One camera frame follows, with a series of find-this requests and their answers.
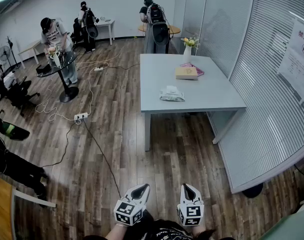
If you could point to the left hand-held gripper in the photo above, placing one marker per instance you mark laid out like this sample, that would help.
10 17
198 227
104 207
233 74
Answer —
129 212

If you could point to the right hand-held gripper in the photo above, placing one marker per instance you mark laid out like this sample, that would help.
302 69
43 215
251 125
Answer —
191 214

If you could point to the white wet wipe pack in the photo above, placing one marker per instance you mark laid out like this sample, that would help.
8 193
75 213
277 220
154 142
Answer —
173 97

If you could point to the white rectangular block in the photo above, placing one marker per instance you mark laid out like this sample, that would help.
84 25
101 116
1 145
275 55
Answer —
171 89

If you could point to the person's left forearm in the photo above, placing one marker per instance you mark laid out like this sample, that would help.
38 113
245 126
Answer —
118 231

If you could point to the person's right forearm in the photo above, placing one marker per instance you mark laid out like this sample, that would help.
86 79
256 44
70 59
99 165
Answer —
197 231

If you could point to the person's black printed shirt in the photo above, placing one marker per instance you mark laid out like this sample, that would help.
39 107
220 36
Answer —
161 230

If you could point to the white power strip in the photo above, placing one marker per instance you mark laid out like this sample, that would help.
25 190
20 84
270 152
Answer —
98 69
81 116

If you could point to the grey table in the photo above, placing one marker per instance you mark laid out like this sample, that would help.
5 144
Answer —
211 94

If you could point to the tan book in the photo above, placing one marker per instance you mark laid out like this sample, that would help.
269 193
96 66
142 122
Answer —
186 73

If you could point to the round black table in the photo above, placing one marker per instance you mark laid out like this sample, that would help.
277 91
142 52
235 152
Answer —
67 94

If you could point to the pink book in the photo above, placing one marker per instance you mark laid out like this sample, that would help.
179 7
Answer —
200 72

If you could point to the white vase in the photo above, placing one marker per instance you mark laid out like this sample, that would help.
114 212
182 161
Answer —
187 55

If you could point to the yellow flower bouquet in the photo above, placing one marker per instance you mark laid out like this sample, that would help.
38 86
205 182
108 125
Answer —
190 42

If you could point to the black office chair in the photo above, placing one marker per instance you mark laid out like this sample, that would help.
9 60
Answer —
77 31
19 91

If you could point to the round wooden table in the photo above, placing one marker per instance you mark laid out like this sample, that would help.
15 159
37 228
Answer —
175 29

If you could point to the white paper notice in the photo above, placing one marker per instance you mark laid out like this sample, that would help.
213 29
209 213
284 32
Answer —
296 66

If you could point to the black standing fan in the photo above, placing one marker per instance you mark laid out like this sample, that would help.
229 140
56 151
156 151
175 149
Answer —
4 52

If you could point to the wooden desk with white frame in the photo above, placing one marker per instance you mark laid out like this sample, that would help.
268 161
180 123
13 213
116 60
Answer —
0 209

